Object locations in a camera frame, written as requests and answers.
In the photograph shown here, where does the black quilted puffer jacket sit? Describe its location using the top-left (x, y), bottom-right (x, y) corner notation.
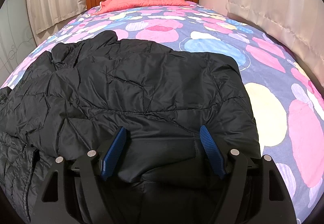
top-left (1, 31), bottom-right (260, 223)

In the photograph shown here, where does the colourful polka dot bedspread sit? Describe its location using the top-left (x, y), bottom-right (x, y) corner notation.
top-left (1, 4), bottom-right (323, 223)

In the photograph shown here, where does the frosted glass wardrobe door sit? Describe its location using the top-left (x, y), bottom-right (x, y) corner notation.
top-left (0, 0), bottom-right (37, 84)

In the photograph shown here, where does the right beige striped curtain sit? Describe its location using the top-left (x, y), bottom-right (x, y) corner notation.
top-left (226, 0), bottom-right (323, 83)

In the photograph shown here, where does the red quilted pillow blanket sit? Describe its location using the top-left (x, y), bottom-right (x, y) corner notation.
top-left (94, 0), bottom-right (193, 15)

